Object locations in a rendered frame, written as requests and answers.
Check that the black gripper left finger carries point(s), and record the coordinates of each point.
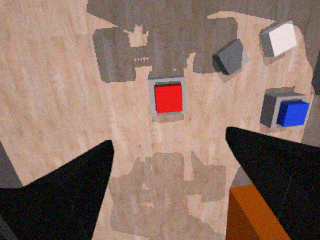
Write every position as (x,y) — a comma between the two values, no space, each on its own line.
(61,205)

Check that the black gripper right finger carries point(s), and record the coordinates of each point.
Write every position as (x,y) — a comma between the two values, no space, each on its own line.
(287,176)

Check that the blue button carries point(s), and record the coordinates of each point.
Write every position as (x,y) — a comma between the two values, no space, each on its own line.
(281,110)

